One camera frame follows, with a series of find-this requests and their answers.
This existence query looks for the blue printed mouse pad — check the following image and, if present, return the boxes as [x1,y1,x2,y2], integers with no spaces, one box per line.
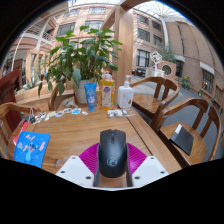
[13,130,52,169]

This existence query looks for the green plant in white pot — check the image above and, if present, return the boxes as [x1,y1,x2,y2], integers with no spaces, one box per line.
[37,25,124,105]

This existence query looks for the black computer mouse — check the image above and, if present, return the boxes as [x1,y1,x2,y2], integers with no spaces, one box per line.
[97,128,129,179]

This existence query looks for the yellow flower planter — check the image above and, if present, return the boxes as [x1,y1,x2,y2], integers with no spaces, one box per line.
[181,74,192,90]

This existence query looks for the blue squeeze tube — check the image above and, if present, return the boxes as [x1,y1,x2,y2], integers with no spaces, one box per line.
[83,82,98,112]

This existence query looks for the dark red wooden pedestal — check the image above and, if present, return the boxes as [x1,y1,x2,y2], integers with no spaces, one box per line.
[0,68,24,133]

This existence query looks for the white pump bottle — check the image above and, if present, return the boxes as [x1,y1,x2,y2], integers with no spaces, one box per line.
[116,74,135,110]

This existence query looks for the black flat box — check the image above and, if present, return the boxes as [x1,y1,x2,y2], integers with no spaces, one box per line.
[169,123,195,156]

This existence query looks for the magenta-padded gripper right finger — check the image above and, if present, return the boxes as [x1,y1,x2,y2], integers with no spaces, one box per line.
[125,142,170,188]

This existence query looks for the yellow liquid soap bottle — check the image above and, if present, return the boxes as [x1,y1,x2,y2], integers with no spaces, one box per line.
[98,70,116,111]

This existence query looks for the wooden pergola post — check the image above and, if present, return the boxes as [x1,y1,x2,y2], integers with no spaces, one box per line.
[101,3,134,98]

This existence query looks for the white geometric sculpture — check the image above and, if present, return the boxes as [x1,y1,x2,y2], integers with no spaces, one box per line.
[144,50,166,78]

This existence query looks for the wooden armchair with black box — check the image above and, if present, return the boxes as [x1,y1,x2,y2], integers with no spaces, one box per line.
[151,97,223,168]

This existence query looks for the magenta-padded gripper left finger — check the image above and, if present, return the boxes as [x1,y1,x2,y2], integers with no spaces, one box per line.
[54,142,101,188]

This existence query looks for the spiky green plant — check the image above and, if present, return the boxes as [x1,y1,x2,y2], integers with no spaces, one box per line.
[23,69,44,90]

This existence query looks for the red paper bag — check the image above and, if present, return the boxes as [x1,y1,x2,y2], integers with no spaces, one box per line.
[12,121,30,146]

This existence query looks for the long wooden planter box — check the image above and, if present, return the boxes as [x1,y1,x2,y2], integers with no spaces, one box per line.
[14,83,74,105]

